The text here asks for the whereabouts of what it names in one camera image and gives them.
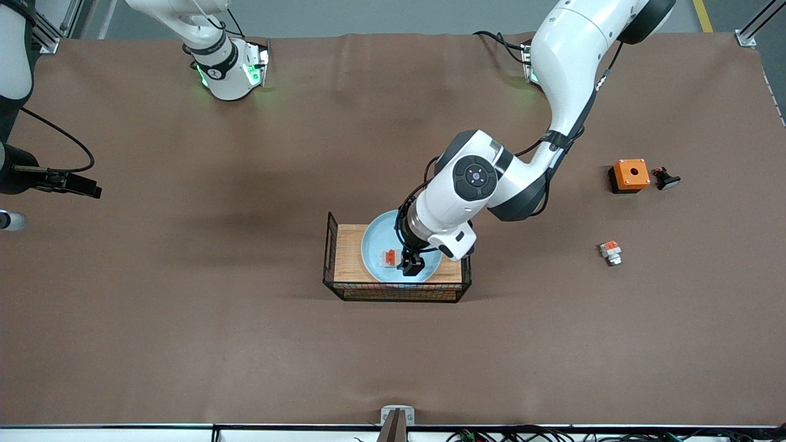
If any wooden board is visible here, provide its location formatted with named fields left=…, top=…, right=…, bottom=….
left=333, top=224, right=462, bottom=284

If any black right base cable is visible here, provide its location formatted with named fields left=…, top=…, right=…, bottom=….
left=224, top=7, right=246, bottom=41

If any light blue plate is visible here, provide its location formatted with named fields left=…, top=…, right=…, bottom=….
left=361, top=209, right=444, bottom=283

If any white table edge rail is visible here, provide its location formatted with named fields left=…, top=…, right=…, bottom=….
left=0, top=425, right=786, bottom=442

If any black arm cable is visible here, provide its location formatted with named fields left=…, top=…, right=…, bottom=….
left=20, top=108, right=96, bottom=175
left=396, top=43, right=624, bottom=249

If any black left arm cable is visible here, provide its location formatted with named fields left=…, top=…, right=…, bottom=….
left=396, top=43, right=624, bottom=249

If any black wire basket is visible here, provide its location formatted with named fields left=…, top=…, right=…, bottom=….
left=323, top=212, right=473, bottom=303

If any brown table cover sheet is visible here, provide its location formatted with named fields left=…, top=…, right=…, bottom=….
left=0, top=32, right=786, bottom=427

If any black left base cable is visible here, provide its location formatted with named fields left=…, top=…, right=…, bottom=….
left=473, top=31, right=532, bottom=65

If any black cable bundle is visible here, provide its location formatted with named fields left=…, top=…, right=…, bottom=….
left=445, top=425, right=759, bottom=442

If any black base cable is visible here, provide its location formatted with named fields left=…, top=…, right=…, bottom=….
left=224, top=7, right=246, bottom=41
left=473, top=31, right=532, bottom=65

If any black push button white cap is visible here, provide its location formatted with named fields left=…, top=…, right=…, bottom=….
left=651, top=166, right=682, bottom=191

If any aluminium frame profile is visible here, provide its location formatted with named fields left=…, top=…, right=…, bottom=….
left=31, top=0, right=93, bottom=55
left=735, top=0, right=786, bottom=48

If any orange button box with hole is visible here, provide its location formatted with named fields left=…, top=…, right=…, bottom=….
left=609, top=159, right=651, bottom=195

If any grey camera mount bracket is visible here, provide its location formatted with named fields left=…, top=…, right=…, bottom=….
left=379, top=405, right=416, bottom=442

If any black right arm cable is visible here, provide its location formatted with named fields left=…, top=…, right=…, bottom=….
left=20, top=108, right=96, bottom=175

